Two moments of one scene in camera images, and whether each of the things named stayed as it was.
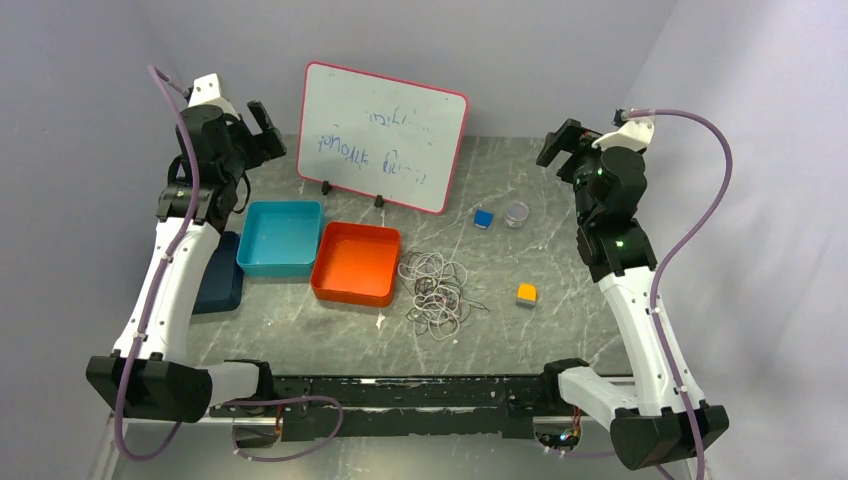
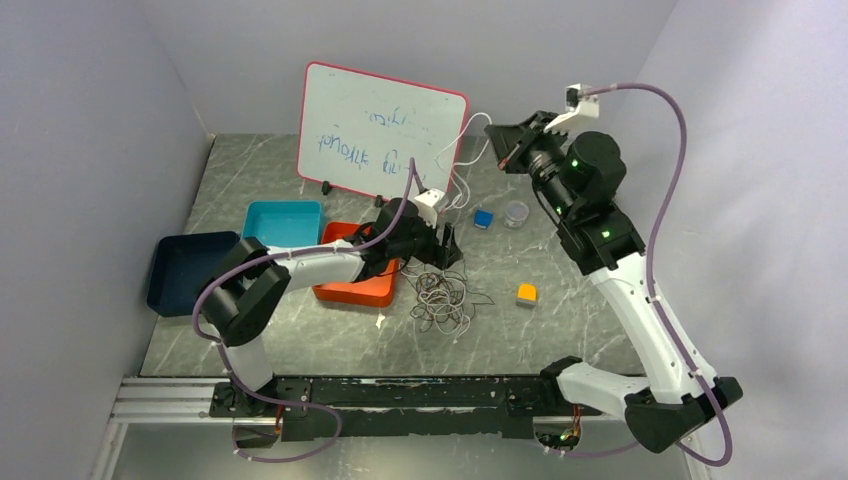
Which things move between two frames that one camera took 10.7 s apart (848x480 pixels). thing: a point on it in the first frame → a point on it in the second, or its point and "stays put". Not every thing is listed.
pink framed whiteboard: x=379 y=137 stays put
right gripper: x=572 y=138 → x=511 y=142
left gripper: x=269 y=145 → x=438 y=255
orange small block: x=526 y=295 stays put
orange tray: x=357 y=264 stays put
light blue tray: x=280 y=238 stays put
